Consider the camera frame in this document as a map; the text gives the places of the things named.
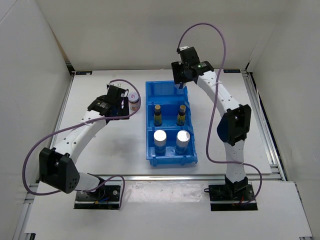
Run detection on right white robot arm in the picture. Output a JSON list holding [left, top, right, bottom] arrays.
[[171, 46, 252, 200]]

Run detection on front aluminium rail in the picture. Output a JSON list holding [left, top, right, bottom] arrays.
[[99, 174, 228, 182]]

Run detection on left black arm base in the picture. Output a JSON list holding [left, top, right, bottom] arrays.
[[73, 181, 123, 210]]

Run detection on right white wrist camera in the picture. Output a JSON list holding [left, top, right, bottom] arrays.
[[179, 46, 190, 51]]

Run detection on blue three-compartment plastic bin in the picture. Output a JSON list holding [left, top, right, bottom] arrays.
[[145, 80, 198, 167]]

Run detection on right aluminium rail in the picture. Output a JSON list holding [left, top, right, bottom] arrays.
[[241, 70, 287, 181]]

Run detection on white bead shaker jar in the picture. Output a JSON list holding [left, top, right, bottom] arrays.
[[153, 129, 167, 154], [175, 130, 191, 155]]

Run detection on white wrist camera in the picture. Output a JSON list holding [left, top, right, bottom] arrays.
[[179, 46, 190, 51], [106, 82, 122, 88]]

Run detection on left aluminium rail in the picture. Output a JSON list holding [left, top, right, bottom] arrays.
[[44, 70, 76, 148]]

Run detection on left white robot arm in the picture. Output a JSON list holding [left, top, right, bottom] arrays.
[[39, 85, 129, 200]]

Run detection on aluminium rail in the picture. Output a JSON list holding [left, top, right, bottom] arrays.
[[241, 70, 287, 181], [44, 70, 76, 148], [99, 174, 228, 182]]

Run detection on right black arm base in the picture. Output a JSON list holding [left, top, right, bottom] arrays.
[[203, 184, 258, 212]]

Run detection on right blue corner label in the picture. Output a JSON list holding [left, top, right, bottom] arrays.
[[223, 69, 241, 74]]

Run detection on yellow label sauce bottle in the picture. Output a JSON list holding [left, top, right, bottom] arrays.
[[176, 105, 186, 126], [153, 104, 162, 126]]

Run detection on left blue corner label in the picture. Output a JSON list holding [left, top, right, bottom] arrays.
[[75, 71, 93, 76]]

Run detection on blue corner label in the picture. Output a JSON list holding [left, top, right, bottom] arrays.
[[223, 69, 241, 74], [75, 71, 93, 76]]

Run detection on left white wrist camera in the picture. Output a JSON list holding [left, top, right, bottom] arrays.
[[106, 82, 122, 88]]

